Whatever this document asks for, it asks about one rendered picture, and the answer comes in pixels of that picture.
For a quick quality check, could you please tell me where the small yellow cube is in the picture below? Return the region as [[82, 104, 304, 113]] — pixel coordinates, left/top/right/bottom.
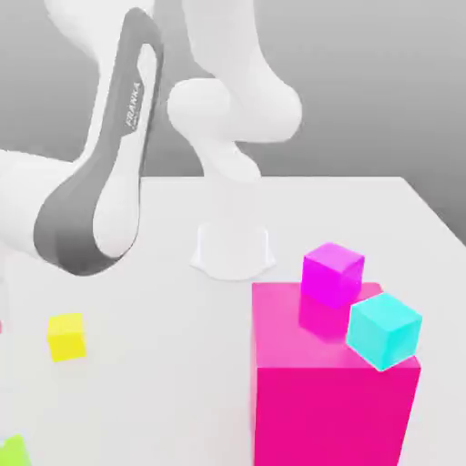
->
[[46, 312, 87, 363]]

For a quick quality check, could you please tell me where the small lime green cube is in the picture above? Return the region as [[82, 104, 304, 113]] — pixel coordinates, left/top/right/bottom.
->
[[0, 433, 32, 466]]

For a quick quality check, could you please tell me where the small magenta cube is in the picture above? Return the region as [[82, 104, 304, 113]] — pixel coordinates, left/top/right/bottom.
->
[[300, 241, 366, 309]]

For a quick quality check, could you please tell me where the small cyan cube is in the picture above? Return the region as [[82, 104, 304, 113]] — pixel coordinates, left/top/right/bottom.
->
[[345, 291, 424, 373]]

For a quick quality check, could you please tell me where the large pink box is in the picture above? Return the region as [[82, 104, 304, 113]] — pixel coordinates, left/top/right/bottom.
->
[[250, 281, 422, 466]]

